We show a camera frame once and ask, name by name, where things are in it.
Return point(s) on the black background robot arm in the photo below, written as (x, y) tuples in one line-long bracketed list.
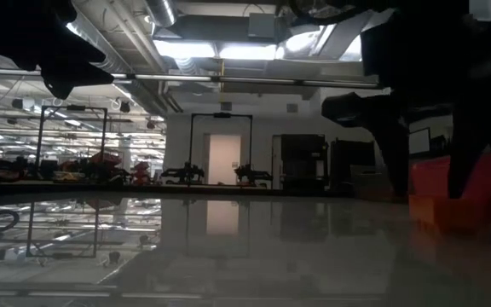
[(183, 174), (254, 174)]

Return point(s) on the white glossy table mat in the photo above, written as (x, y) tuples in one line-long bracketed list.
[(245, 256)]

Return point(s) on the pale door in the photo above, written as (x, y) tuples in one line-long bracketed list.
[(224, 160)]

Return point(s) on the orange toy block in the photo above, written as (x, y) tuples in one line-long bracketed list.
[(433, 213)]

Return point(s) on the large silver air duct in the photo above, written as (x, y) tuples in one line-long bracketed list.
[(122, 47)]

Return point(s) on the black table frame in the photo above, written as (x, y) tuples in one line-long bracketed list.
[(228, 190)]

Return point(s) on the long grey ceiling pipe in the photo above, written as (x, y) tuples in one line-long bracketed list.
[(228, 79)]

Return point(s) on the small silver air duct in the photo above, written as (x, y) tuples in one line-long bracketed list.
[(162, 10)]

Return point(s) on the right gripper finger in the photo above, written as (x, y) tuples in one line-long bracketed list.
[(465, 162), (392, 162)]

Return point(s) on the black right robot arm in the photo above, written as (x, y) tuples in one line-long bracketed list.
[(441, 17)]

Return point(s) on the pink plastic tray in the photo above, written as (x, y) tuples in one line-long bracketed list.
[(433, 179)]

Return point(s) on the black rig frame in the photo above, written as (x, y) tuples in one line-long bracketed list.
[(191, 145), (41, 140)]

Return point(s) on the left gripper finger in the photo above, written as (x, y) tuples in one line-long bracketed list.
[(71, 79), (75, 49)]

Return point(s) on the grey wall vent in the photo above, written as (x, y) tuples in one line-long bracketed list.
[(292, 108), (225, 106)]

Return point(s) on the ceiling light panel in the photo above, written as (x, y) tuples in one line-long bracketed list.
[(186, 48), (247, 52)]

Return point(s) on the grey ceiling box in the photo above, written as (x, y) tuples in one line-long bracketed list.
[(262, 24)]

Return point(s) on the white wall screen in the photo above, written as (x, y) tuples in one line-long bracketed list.
[(420, 141)]

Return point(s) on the black cabinet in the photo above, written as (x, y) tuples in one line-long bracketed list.
[(303, 158), (352, 153)]

